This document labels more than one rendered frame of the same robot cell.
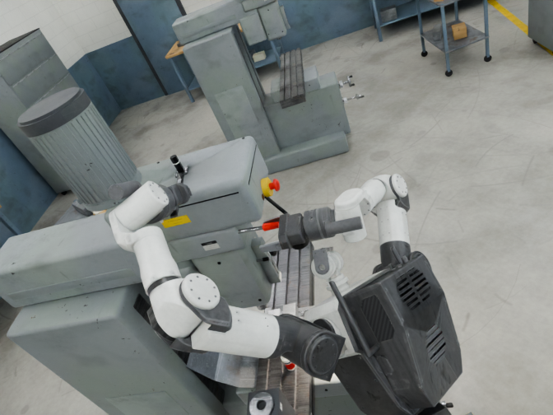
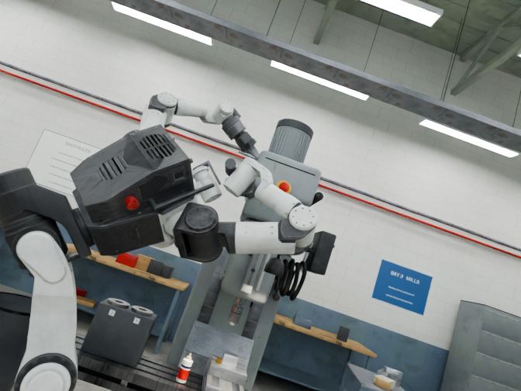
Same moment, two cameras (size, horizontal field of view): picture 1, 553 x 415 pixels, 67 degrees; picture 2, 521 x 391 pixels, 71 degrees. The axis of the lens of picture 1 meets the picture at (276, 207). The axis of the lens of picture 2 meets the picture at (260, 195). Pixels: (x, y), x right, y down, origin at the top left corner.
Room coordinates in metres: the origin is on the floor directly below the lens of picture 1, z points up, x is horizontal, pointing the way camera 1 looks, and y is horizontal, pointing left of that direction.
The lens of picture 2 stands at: (0.52, -1.26, 1.45)
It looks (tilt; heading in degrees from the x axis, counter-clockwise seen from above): 11 degrees up; 69
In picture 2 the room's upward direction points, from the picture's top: 19 degrees clockwise
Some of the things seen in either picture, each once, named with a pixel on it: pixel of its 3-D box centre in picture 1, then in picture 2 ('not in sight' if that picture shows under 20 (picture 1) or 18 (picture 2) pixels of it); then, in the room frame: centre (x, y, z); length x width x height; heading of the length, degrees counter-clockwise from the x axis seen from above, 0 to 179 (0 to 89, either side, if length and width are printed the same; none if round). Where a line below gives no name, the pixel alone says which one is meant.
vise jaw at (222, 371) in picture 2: (290, 320); (227, 372); (1.18, 0.15, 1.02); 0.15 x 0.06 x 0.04; 162
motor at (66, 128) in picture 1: (84, 151); (286, 153); (1.24, 0.45, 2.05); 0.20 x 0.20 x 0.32
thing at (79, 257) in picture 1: (93, 253); not in sight; (1.33, 0.69, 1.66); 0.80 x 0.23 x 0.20; 71
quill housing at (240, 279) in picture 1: (235, 262); (253, 260); (1.16, 0.22, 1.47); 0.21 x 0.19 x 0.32; 161
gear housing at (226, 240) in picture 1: (200, 223); (268, 216); (1.18, 0.26, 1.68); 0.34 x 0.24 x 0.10; 71
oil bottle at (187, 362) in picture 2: (287, 359); (185, 367); (1.03, 0.22, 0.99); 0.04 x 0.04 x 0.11
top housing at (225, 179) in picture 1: (189, 193); (278, 188); (1.17, 0.23, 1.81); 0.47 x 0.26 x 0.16; 71
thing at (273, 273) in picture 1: (267, 261); (253, 266); (1.12, 0.11, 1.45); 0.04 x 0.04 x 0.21; 71
